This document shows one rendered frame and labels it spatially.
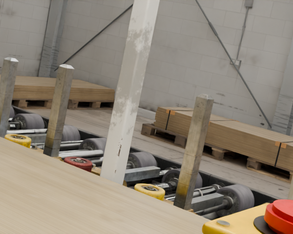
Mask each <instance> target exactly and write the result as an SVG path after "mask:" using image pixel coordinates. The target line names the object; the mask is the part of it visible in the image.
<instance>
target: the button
mask: <svg viewBox="0 0 293 234"><path fill-rule="evenodd" d="M264 220H265V221H266V223H268V226H269V227H270V228H271V229H272V230H273V231H274V232H275V233H277V234H293V200H275V201H274V202H273V203H270V204H268V205H267V206H266V211H265V215H264Z"/></svg>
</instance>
